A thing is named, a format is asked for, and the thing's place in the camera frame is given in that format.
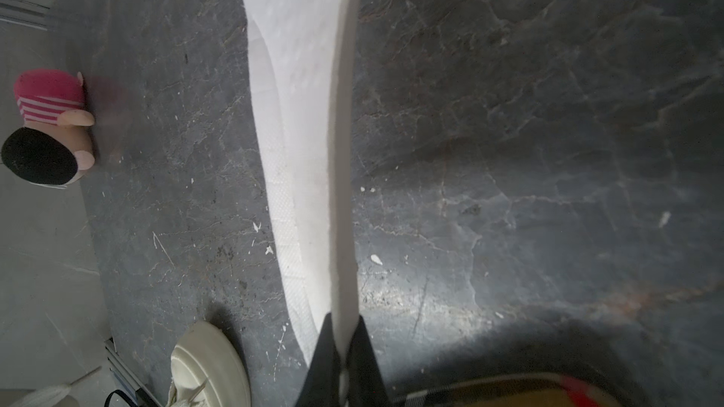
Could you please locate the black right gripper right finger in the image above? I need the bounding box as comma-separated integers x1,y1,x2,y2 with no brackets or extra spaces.
346,317,392,407

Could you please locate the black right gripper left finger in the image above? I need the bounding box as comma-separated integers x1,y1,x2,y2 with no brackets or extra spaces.
295,313,341,407

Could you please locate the cream sneaker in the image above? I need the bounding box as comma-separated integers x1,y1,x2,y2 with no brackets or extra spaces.
167,321,252,407

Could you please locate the white shoe insole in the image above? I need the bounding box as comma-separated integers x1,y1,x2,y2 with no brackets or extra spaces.
234,0,368,366

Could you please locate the pink plush doll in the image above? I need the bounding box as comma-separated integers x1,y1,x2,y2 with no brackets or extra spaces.
1,69,95,190

